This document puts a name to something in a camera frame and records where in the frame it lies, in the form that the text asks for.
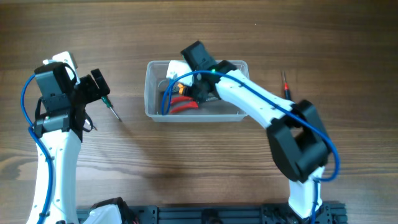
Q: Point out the red handled cutters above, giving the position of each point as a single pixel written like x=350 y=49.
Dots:
x=183 y=103

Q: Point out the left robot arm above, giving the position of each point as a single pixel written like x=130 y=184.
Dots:
x=57 y=129

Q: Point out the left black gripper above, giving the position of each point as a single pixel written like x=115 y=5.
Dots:
x=94 y=92

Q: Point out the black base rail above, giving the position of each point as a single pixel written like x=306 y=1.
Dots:
x=329 y=212

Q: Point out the silver ratchet wrench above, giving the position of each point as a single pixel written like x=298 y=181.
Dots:
x=90 y=123

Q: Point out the green handled screwdriver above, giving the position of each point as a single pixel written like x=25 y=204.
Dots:
x=109 y=105

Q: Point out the clear plastic container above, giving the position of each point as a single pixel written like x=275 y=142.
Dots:
x=155 y=85

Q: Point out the red black small screwdriver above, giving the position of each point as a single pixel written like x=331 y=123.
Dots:
x=287 y=94

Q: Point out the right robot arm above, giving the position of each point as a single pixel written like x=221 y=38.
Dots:
x=295 y=133

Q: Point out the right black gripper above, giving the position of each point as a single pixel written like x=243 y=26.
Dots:
x=198 y=94

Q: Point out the orange black pliers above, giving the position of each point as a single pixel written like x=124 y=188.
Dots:
x=178 y=89

